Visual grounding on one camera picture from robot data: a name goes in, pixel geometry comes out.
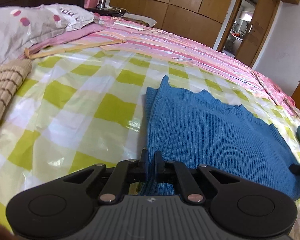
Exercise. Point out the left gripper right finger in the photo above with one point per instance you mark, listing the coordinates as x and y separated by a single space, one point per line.
177 174

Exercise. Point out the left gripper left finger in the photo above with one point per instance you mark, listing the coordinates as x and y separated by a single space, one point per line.
123 175

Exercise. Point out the blue striped knit sweater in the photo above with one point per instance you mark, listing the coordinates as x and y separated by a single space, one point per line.
196 128

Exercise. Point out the checkered yellow plastic sheet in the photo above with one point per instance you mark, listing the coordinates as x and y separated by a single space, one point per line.
79 108

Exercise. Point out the pink striped bedspread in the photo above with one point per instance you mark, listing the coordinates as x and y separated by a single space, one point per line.
161 44

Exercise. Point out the pink pillow sheet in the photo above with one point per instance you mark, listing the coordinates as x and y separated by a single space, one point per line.
65 36

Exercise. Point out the white flat box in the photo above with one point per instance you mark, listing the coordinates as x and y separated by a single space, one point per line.
130 25

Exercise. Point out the beige brown striped sweater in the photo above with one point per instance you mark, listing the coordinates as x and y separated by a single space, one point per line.
12 76

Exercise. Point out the wooden door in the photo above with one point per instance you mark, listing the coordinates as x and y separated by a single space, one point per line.
257 31

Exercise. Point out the wooden wardrobe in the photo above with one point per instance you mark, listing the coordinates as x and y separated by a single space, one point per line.
198 20

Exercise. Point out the steel thermos bottle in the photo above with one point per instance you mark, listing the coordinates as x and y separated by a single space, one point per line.
101 4

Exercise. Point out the pink storage box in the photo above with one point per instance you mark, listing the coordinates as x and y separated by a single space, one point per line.
90 3

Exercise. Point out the grey dotted pillow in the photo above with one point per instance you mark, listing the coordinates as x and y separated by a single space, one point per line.
23 27

